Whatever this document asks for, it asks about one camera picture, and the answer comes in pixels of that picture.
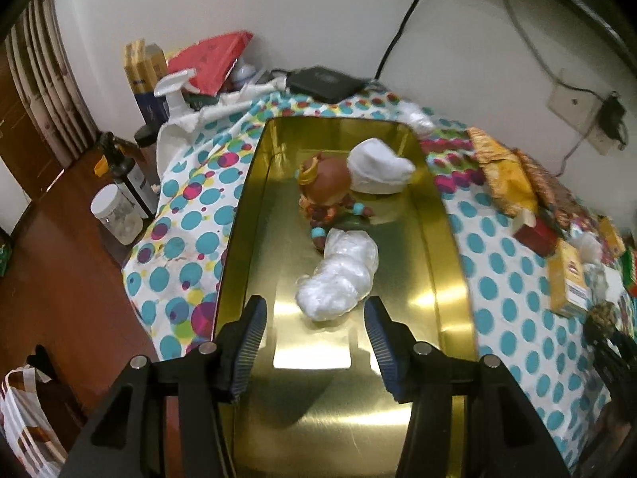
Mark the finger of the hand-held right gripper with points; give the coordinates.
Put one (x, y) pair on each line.
(599, 341)

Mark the yellow snack packet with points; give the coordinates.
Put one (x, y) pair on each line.
(502, 174)

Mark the white round bottle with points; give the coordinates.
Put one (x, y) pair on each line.
(245, 72)

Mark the white cloth cap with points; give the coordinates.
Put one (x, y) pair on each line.
(378, 164)

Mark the black pump bottle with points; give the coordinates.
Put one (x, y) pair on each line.
(132, 179)

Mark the striped beige curtain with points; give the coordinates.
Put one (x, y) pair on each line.
(54, 84)

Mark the yellow carton box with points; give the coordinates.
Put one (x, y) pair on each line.
(567, 279)

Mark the small yellow packet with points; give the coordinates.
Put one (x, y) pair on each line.
(611, 235)

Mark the brown-headed doll figurine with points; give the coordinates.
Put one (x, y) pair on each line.
(323, 179)

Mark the clear jar with white lid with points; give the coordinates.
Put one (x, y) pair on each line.
(117, 214)

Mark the clear plastic bag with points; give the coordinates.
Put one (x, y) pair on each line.
(417, 118)

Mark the white wall socket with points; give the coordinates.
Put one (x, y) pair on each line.
(572, 102)

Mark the black set-top box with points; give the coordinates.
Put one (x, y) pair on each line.
(323, 82)

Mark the green and red packet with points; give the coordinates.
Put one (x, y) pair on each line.
(631, 271)

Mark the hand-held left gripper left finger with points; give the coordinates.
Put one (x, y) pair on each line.
(249, 348)

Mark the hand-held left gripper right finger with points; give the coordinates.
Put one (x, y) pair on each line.
(380, 343)

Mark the brown wooden door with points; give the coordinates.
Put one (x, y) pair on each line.
(25, 124)

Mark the gold metal tin tray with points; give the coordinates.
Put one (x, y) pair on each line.
(278, 239)

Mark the red bag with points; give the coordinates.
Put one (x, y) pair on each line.
(209, 59)

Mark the yellow plastic tool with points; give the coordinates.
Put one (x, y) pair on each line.
(101, 165)

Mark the black plug adapter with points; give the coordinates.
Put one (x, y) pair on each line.
(612, 109)

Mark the dark cylindrical bottle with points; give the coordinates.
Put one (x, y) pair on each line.
(147, 149)

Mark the white striped plastic bag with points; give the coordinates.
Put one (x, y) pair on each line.
(25, 433)

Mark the small red box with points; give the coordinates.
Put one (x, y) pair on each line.
(535, 236)

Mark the white spray bottle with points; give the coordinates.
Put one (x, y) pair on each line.
(175, 99)

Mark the orange patterned snack packet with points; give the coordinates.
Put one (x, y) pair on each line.
(552, 189)

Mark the blue and gold box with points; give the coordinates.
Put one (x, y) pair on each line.
(149, 84)

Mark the polka dot tablecloth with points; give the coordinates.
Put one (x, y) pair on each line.
(199, 239)

